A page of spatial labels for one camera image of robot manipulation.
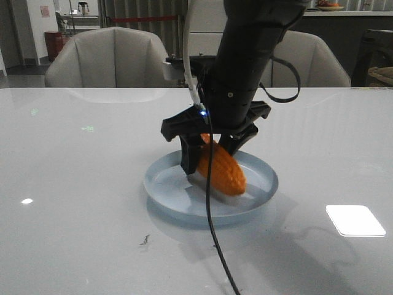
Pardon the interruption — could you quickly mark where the dark counter cabinet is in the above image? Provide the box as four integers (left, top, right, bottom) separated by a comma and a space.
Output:
292, 11, 392, 75

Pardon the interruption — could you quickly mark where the red bin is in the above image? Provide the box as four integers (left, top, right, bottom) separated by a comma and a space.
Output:
44, 31, 66, 61

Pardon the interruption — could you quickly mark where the white cable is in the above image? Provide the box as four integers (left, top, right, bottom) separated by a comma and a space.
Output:
183, 0, 206, 109

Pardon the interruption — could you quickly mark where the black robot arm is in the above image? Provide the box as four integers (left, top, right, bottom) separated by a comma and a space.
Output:
161, 1, 306, 155

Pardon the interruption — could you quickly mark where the grey armchair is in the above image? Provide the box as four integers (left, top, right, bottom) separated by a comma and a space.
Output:
261, 31, 351, 88
44, 26, 177, 88

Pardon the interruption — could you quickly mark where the grey left armchair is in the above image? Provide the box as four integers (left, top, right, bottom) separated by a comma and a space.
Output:
44, 26, 177, 88

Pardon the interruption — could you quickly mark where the beige cushion seat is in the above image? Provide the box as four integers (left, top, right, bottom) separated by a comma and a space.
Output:
368, 66, 393, 87

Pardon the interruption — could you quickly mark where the fruit bowl on counter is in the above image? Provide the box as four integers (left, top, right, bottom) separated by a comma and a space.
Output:
315, 0, 344, 12

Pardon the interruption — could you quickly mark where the dark wooden chair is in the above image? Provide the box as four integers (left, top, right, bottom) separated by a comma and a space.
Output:
351, 29, 392, 87

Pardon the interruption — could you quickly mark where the pink wall notice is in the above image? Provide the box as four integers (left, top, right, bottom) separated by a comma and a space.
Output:
40, 6, 50, 18

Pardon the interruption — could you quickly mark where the grey right armchair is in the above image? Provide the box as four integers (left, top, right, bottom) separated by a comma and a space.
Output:
261, 31, 351, 88

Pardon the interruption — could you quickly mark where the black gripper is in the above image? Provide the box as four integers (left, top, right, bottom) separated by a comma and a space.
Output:
161, 101, 271, 175

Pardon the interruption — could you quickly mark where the light blue plate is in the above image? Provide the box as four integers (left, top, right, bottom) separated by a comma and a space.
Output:
144, 151, 279, 226

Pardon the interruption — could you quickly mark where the orange corn cob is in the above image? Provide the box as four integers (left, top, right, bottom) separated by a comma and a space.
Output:
196, 133, 246, 196

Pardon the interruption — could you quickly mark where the white cabinet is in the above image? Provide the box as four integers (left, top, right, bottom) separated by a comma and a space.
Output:
185, 1, 227, 56

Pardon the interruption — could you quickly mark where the black cable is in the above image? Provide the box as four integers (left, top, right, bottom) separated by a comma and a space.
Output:
201, 115, 242, 295

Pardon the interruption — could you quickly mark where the metal rack shelf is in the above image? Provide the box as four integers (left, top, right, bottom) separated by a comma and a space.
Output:
53, 0, 100, 35

